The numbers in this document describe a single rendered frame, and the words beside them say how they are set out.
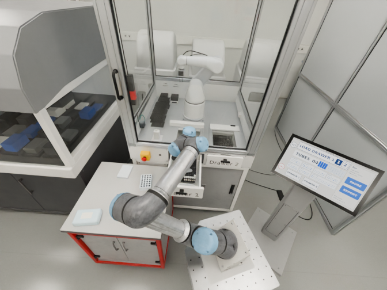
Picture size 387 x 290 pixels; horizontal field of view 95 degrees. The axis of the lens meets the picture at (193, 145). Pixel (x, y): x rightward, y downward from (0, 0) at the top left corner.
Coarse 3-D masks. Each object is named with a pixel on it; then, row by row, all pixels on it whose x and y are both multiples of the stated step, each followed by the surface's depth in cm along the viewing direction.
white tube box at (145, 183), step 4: (144, 176) 138; (148, 176) 138; (144, 180) 137; (148, 180) 136; (140, 184) 132; (144, 184) 134; (148, 184) 133; (140, 188) 130; (144, 188) 131; (148, 188) 132
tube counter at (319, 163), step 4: (312, 160) 117; (316, 160) 116; (312, 164) 117; (316, 164) 116; (320, 164) 115; (324, 164) 114; (328, 164) 113; (324, 168) 114; (328, 168) 113; (332, 168) 112; (336, 168) 111; (332, 172) 112; (336, 172) 111; (340, 172) 110; (344, 172) 109; (340, 176) 110
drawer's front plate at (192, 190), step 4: (176, 188) 118; (180, 188) 118; (184, 188) 117; (188, 188) 117; (192, 188) 117; (196, 188) 117; (200, 188) 117; (188, 192) 120; (192, 192) 120; (196, 192) 120; (200, 192) 119; (180, 196) 124; (184, 196) 124; (188, 196) 123; (192, 196) 123; (200, 196) 123
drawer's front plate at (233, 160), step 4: (208, 156) 141; (212, 156) 141; (216, 156) 141; (220, 156) 141; (224, 156) 142; (228, 156) 142; (208, 160) 144; (212, 160) 144; (216, 160) 144; (220, 160) 144; (228, 160) 143; (232, 160) 143; (236, 160) 143; (240, 160) 142; (208, 164) 147; (212, 164) 147; (216, 164) 147; (220, 164) 147; (228, 164) 146; (232, 164) 146; (236, 164) 146; (240, 164) 145
